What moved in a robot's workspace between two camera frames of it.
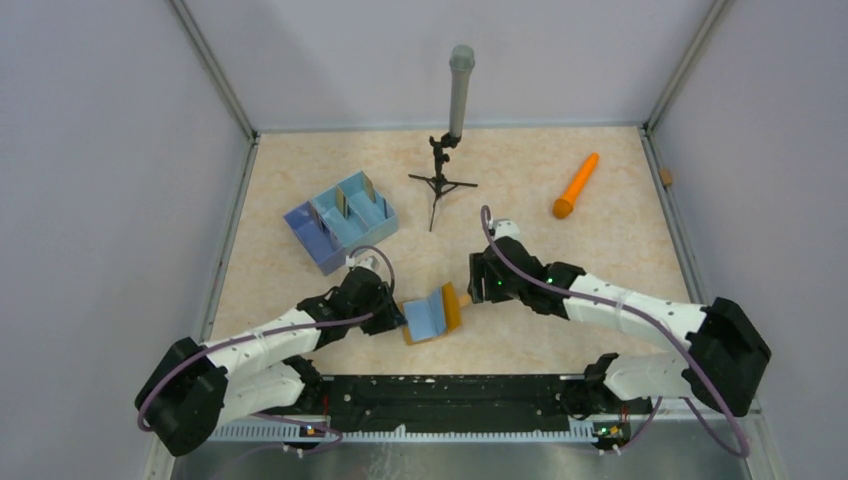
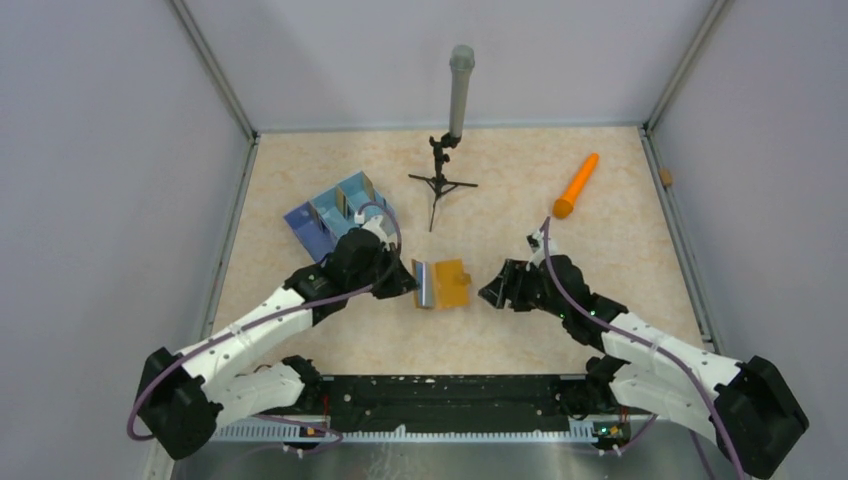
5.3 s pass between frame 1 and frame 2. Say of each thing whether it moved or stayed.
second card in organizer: stayed
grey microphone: stayed
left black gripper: moved
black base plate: stayed
